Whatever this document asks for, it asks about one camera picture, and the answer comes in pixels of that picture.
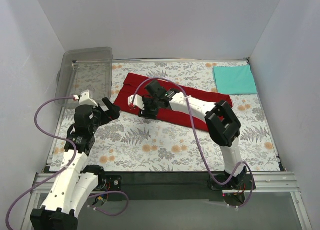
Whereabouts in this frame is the red t shirt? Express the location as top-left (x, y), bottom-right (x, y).
top-left (114, 73), bottom-right (233, 132)

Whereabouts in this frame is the clear plastic bin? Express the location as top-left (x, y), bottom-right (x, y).
top-left (55, 47), bottom-right (113, 104)

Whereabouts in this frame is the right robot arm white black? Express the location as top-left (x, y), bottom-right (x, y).
top-left (128, 78), bottom-right (248, 189)

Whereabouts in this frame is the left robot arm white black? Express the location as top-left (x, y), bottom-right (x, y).
top-left (30, 94), bottom-right (120, 230)

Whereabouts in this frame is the folded teal t shirt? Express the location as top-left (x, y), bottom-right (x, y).
top-left (213, 65), bottom-right (257, 95)

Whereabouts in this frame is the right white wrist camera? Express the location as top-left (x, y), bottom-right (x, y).
top-left (127, 95), bottom-right (145, 110)

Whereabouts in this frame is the aluminium frame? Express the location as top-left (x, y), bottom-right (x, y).
top-left (23, 171), bottom-right (312, 230)

